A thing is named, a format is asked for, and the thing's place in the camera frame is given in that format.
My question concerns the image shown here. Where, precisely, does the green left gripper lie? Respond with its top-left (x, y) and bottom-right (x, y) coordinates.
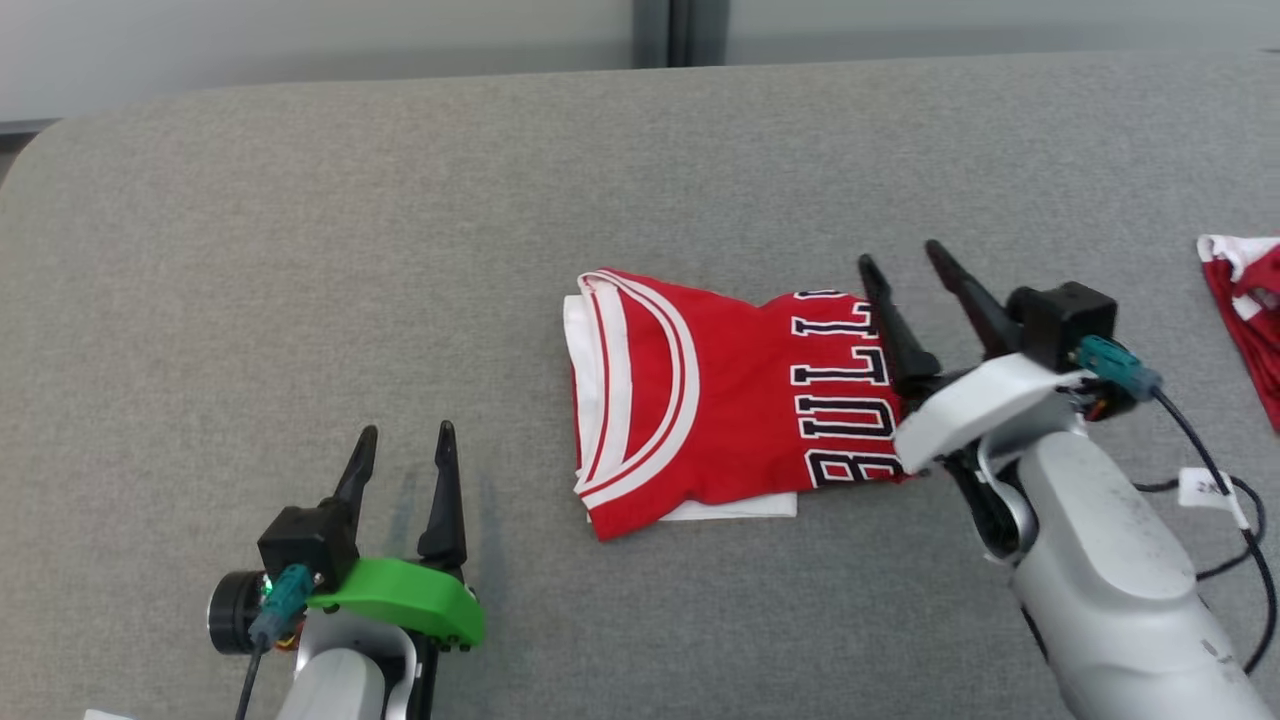
top-left (308, 420), bottom-right (487, 647)

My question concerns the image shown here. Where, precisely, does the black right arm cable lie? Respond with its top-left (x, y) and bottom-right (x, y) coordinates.
top-left (1135, 385), bottom-right (1280, 673)

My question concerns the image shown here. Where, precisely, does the teal right cable connector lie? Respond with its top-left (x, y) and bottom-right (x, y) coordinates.
top-left (1076, 335), bottom-right (1164, 398)

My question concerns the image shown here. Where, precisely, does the red and white basketball jersey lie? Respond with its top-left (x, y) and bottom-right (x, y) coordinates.
top-left (563, 268), bottom-right (911, 542)

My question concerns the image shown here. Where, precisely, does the teal cable connector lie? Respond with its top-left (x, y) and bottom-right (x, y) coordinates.
top-left (1076, 335), bottom-right (1164, 398)
top-left (248, 564), bottom-right (313, 646)

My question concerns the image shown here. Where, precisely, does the white cable tag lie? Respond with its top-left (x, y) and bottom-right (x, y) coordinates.
top-left (1177, 467), bottom-right (1253, 531)

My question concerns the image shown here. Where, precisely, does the crumpled red white garment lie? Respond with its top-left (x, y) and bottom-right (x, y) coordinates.
top-left (1197, 234), bottom-right (1280, 433)

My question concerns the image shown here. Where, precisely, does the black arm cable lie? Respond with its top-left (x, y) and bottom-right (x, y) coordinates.
top-left (1135, 385), bottom-right (1280, 673)
top-left (234, 640), bottom-right (263, 720)

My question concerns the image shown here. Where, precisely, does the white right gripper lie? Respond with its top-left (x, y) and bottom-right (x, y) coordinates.
top-left (858, 240), bottom-right (1096, 476)

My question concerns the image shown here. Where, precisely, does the grey fabric table cover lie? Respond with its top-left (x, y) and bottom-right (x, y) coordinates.
top-left (0, 50), bottom-right (1280, 720)

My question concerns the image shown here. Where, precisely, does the grey metal partition post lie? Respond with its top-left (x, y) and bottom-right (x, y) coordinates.
top-left (632, 0), bottom-right (731, 69)

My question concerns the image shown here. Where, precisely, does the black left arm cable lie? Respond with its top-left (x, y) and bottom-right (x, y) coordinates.
top-left (234, 640), bottom-right (263, 720)

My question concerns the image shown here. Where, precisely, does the teal left cable connector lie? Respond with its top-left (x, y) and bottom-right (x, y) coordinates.
top-left (248, 564), bottom-right (313, 646)

